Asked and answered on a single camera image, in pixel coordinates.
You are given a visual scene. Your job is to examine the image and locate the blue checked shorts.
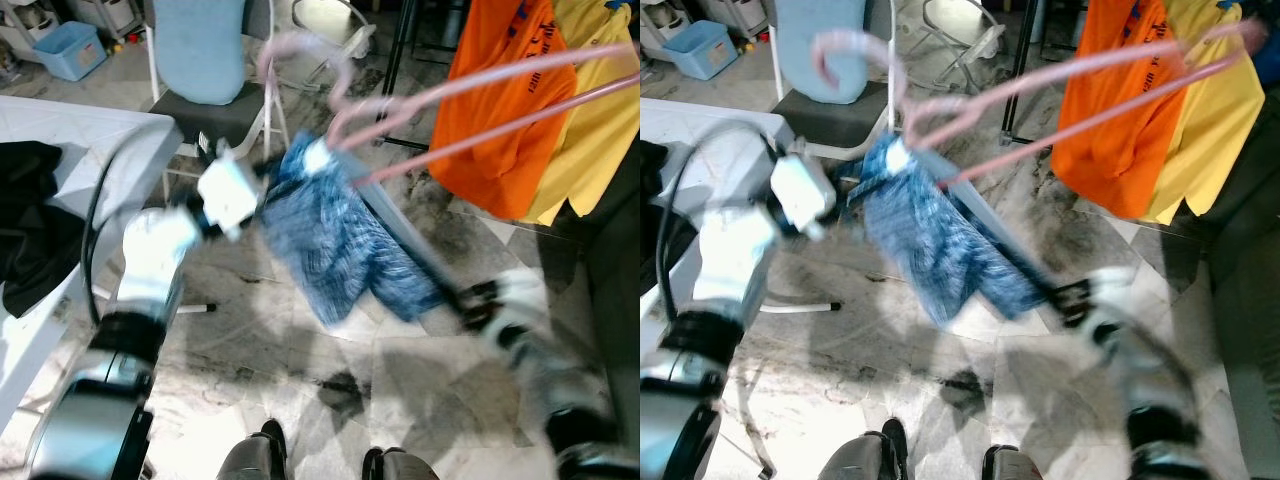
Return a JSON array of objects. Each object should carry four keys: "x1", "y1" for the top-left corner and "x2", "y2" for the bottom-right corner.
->
[
  {"x1": 257, "y1": 131, "x2": 472, "y2": 327},
  {"x1": 847, "y1": 131, "x2": 1077, "y2": 330}
]

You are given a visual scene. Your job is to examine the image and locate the reddish pink plastic hanger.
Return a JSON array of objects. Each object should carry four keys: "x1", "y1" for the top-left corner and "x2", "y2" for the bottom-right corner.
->
[
  {"x1": 256, "y1": 29, "x2": 641, "y2": 187},
  {"x1": 811, "y1": 17, "x2": 1267, "y2": 187}
]

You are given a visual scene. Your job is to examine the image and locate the white folding chair grey seat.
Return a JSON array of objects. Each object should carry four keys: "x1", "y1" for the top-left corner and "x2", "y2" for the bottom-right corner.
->
[
  {"x1": 767, "y1": 0, "x2": 907, "y2": 152},
  {"x1": 144, "y1": 0, "x2": 292, "y2": 177}
]

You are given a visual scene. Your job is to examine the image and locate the dark green sofa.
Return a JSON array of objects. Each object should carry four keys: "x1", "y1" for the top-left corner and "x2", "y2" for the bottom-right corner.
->
[
  {"x1": 1199, "y1": 128, "x2": 1280, "y2": 480},
  {"x1": 559, "y1": 148, "x2": 641, "y2": 443}
]

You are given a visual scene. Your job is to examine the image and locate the light blue pillow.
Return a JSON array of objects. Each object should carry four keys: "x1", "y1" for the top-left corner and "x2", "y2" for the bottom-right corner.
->
[
  {"x1": 774, "y1": 0, "x2": 870, "y2": 105},
  {"x1": 149, "y1": 0, "x2": 250, "y2": 107}
]

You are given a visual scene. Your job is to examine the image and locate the orange shirt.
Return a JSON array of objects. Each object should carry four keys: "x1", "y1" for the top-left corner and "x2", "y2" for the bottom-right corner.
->
[
  {"x1": 1049, "y1": 0, "x2": 1197, "y2": 222},
  {"x1": 427, "y1": 0, "x2": 557, "y2": 222}
]

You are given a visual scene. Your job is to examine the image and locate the white folding table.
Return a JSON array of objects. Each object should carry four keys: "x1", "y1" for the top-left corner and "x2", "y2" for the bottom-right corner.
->
[
  {"x1": 640, "y1": 96, "x2": 844, "y2": 352},
  {"x1": 0, "y1": 94, "x2": 217, "y2": 432}
]

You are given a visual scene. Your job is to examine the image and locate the robot right leg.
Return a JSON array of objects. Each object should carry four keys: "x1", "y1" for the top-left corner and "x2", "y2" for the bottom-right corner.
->
[
  {"x1": 981, "y1": 444, "x2": 1062, "y2": 480},
  {"x1": 361, "y1": 446, "x2": 442, "y2": 480}
]

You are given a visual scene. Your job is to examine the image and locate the robot leg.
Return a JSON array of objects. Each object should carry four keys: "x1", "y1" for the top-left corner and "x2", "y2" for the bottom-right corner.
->
[
  {"x1": 981, "y1": 444, "x2": 1062, "y2": 480},
  {"x1": 361, "y1": 446, "x2": 442, "y2": 480},
  {"x1": 214, "y1": 419, "x2": 292, "y2": 480},
  {"x1": 817, "y1": 417, "x2": 910, "y2": 480}
]

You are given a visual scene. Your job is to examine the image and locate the yellow shirt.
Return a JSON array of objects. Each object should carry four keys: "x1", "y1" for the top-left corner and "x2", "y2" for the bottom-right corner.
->
[
  {"x1": 519, "y1": 0, "x2": 641, "y2": 230},
  {"x1": 1139, "y1": 0, "x2": 1267, "y2": 227}
]

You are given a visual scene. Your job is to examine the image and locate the light blue plastic bin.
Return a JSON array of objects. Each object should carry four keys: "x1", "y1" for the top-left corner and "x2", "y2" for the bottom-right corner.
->
[
  {"x1": 661, "y1": 19, "x2": 740, "y2": 82},
  {"x1": 31, "y1": 21, "x2": 110, "y2": 84}
]

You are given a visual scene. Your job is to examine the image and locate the black garment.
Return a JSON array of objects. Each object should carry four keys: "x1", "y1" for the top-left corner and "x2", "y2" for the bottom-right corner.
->
[{"x1": 0, "y1": 139, "x2": 87, "y2": 320}]

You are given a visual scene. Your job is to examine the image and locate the robot left leg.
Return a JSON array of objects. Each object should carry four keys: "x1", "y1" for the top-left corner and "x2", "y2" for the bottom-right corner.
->
[
  {"x1": 214, "y1": 419, "x2": 292, "y2": 480},
  {"x1": 817, "y1": 417, "x2": 910, "y2": 480}
]

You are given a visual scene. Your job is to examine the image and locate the blue bedding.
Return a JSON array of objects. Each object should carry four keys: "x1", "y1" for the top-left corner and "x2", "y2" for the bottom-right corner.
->
[{"x1": 1249, "y1": 18, "x2": 1280, "y2": 88}]

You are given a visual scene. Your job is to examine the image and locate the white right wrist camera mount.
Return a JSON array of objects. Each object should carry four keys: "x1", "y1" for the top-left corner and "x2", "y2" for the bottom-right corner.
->
[
  {"x1": 1089, "y1": 268, "x2": 1142, "y2": 332},
  {"x1": 494, "y1": 268, "x2": 547, "y2": 332}
]

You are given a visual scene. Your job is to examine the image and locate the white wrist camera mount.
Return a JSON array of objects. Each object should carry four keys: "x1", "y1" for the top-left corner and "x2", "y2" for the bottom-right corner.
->
[
  {"x1": 494, "y1": 268, "x2": 547, "y2": 332},
  {"x1": 1089, "y1": 268, "x2": 1142, "y2": 332},
  {"x1": 769, "y1": 151, "x2": 837, "y2": 242},
  {"x1": 196, "y1": 149, "x2": 264, "y2": 242}
]

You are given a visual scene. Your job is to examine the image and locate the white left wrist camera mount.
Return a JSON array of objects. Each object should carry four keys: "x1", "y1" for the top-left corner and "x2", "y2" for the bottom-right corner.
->
[
  {"x1": 196, "y1": 149, "x2": 264, "y2": 242},
  {"x1": 769, "y1": 151, "x2": 837, "y2": 242}
]

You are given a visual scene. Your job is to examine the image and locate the white wire bouncer frame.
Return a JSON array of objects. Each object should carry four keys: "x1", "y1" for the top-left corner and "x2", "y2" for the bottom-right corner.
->
[
  {"x1": 914, "y1": 0, "x2": 1007, "y2": 97},
  {"x1": 289, "y1": 0, "x2": 380, "y2": 67}
]

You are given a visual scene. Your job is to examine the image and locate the long black left arm cable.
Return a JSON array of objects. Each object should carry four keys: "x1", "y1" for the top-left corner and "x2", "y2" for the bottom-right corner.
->
[
  {"x1": 654, "y1": 119, "x2": 782, "y2": 327},
  {"x1": 84, "y1": 119, "x2": 207, "y2": 327}
]

